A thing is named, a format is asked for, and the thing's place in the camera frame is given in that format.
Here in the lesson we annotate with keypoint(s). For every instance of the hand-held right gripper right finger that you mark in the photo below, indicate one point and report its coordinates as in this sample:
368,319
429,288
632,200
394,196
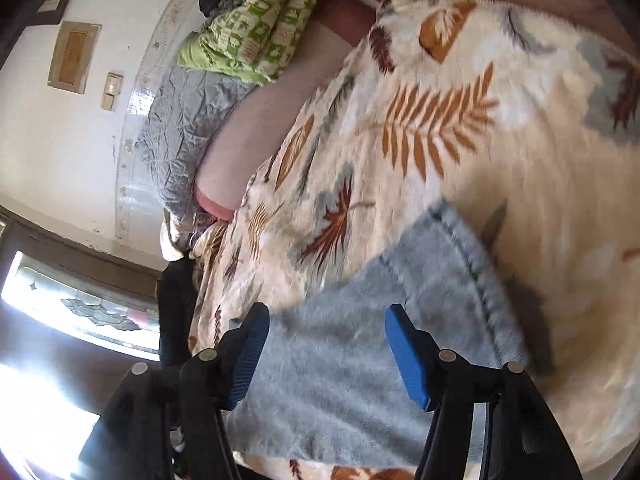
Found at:
407,360

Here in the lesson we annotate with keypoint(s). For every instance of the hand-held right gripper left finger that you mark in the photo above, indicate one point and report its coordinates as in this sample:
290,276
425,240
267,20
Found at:
250,355

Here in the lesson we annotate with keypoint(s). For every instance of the blue denim pants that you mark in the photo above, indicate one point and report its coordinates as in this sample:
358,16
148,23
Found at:
340,360

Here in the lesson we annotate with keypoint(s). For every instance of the dark cloth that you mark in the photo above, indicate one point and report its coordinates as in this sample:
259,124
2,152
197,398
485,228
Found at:
175,310

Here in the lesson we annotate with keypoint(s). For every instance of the cream leaf-print fleece blanket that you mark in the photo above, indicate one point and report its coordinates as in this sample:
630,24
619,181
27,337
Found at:
500,170

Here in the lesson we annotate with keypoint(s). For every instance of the pink bed sheet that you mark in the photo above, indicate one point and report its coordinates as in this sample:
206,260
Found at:
250,135

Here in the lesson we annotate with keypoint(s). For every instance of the grey quilted blanket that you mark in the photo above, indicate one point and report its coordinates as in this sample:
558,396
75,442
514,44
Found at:
185,130

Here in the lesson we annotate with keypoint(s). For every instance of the green patterned quilt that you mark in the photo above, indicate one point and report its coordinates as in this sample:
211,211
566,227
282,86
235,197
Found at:
260,25

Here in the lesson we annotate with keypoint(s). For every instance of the beige wall switch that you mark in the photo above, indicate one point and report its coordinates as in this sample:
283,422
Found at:
112,91

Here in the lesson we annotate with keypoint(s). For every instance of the wooden framed wall panel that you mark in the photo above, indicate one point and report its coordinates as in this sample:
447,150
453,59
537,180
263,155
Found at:
74,57

